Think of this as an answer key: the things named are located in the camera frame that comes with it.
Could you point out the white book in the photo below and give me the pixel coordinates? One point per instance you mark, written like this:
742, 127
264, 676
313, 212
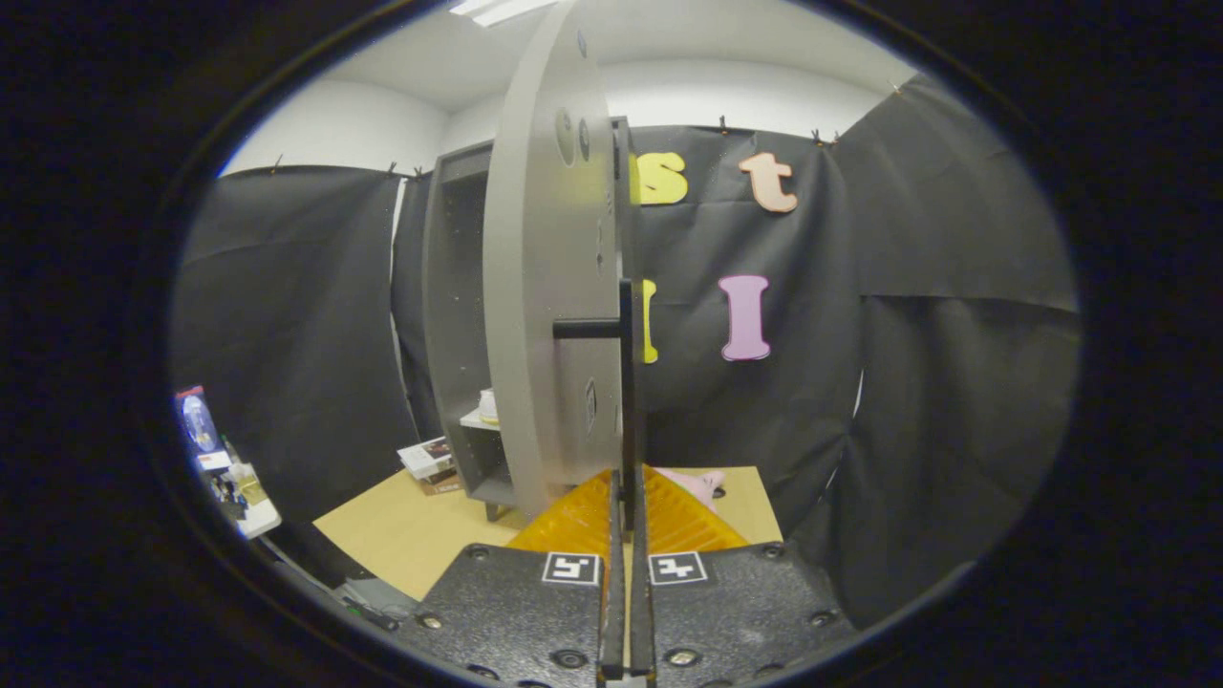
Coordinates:
425, 457

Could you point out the long ceiling light panel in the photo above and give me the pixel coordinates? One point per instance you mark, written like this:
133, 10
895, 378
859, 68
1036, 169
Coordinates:
502, 10

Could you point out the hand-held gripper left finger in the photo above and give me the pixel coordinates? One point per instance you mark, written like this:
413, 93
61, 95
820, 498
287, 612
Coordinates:
614, 612

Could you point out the grey shoe cabinet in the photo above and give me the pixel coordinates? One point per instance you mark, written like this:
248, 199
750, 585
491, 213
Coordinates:
454, 315

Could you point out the white canvas shoe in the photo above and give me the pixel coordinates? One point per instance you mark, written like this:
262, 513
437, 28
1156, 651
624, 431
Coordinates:
488, 409

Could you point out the black backdrop cloth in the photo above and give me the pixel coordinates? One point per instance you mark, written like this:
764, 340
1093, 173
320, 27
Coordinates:
955, 239

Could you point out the light grey shoe cabinet door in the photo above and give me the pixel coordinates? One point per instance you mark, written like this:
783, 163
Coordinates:
535, 287

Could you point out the green and pink plush toy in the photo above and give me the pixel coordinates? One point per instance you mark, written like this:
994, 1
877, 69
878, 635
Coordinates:
697, 483

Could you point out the blue printed sign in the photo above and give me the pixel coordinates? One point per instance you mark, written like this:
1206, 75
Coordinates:
199, 420

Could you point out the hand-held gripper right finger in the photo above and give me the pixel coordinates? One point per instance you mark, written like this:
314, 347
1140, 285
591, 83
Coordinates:
640, 612

